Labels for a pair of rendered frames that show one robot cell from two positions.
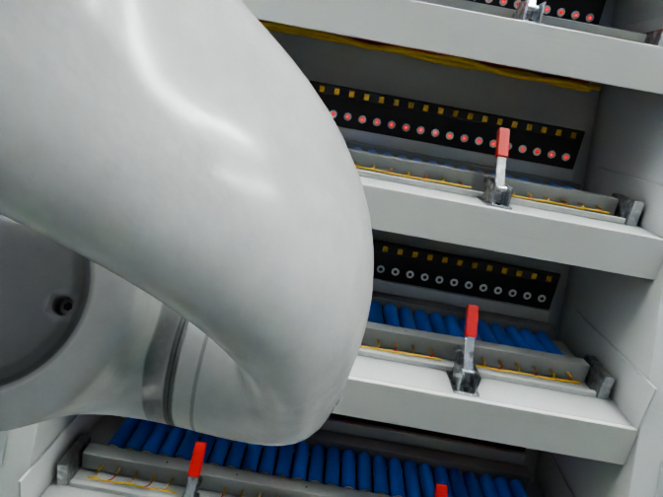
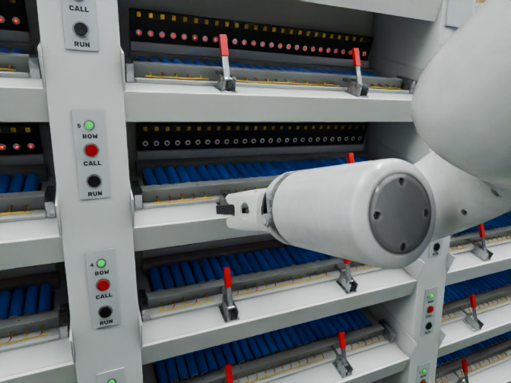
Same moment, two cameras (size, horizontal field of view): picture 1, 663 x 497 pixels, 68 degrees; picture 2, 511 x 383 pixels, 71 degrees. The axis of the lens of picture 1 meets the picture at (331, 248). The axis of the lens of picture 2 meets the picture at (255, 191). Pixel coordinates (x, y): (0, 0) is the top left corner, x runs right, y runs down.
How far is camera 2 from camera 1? 0.31 m
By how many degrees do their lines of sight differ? 27
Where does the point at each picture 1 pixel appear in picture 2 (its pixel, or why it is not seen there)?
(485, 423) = not seen: hidden behind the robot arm
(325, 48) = not seen: outside the picture
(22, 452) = (131, 309)
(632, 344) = (416, 155)
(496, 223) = (363, 106)
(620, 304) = (405, 135)
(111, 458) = (167, 295)
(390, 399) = not seen: hidden behind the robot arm
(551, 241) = (385, 111)
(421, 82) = (279, 11)
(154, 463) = (194, 289)
